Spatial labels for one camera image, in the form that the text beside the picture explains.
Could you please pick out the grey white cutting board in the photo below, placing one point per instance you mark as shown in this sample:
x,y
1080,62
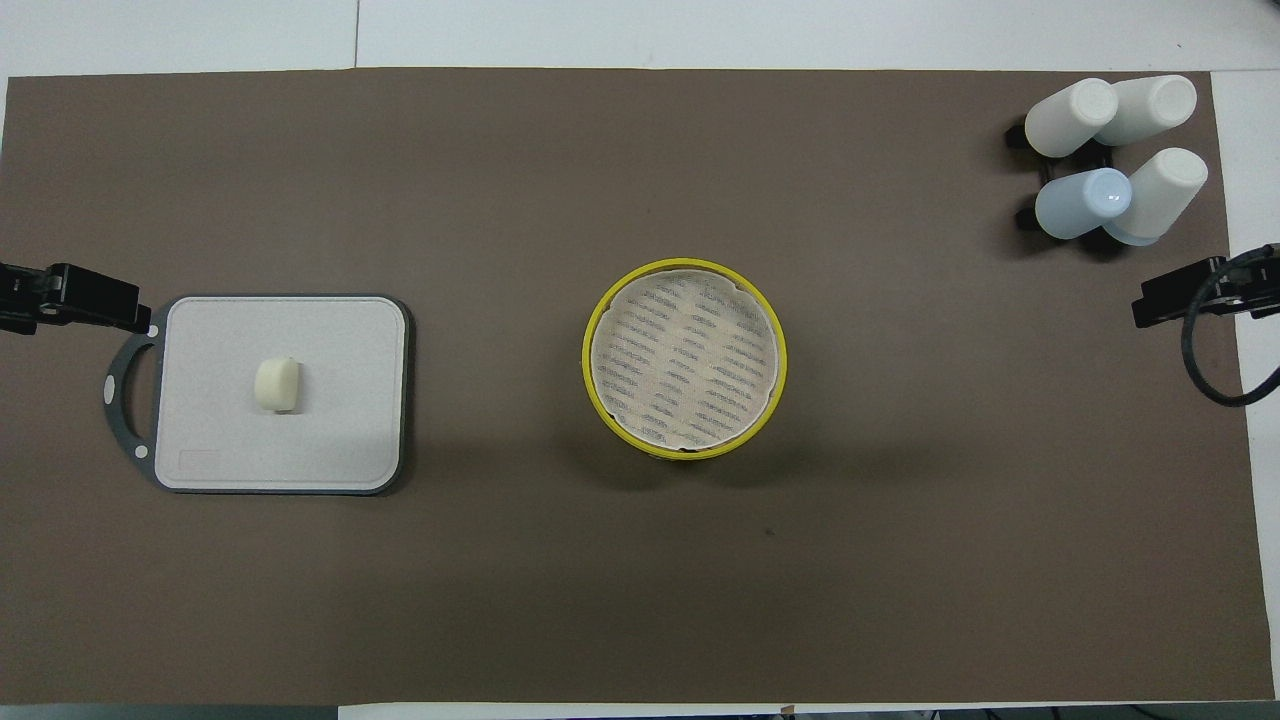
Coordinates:
x,y
330,400

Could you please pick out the brown table mat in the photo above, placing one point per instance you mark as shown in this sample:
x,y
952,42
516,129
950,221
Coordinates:
x,y
900,550

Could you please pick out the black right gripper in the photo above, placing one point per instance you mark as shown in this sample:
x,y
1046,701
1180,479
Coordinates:
x,y
1255,298

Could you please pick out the white plastic cup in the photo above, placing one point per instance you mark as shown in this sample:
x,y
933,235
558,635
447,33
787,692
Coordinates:
x,y
1065,120

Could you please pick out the black cup rack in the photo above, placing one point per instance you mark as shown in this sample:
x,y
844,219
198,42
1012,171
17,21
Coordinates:
x,y
1026,218

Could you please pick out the white cup blue rim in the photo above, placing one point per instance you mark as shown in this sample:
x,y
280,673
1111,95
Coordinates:
x,y
1165,190
1150,105

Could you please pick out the light blue plastic cup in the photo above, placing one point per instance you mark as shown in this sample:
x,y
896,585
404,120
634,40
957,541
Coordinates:
x,y
1075,205

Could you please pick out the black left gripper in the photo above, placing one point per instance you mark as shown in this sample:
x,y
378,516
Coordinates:
x,y
20,290

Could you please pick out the yellow steamer basket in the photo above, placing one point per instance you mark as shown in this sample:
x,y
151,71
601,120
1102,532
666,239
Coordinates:
x,y
685,360

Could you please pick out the cream white steamed bun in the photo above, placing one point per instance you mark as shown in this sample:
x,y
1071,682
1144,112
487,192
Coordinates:
x,y
277,385

